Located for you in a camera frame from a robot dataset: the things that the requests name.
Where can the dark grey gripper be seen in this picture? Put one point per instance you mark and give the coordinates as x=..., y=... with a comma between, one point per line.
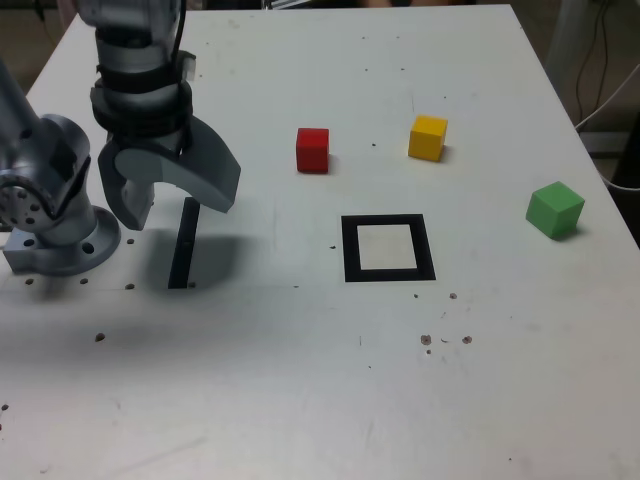
x=150, y=142

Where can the red cube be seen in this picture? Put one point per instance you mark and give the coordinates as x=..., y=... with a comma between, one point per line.
x=312, y=152

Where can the yellow cube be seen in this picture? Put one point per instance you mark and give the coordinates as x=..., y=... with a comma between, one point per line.
x=425, y=142

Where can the green cube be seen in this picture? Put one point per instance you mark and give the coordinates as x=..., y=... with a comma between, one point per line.
x=550, y=212

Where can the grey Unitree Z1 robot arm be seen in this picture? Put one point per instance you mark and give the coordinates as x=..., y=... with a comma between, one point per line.
x=55, y=145

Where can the black tape square outline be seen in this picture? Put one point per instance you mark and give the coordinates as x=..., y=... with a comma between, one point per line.
x=350, y=250

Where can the black tape strip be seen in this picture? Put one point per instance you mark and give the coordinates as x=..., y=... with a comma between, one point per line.
x=182, y=250

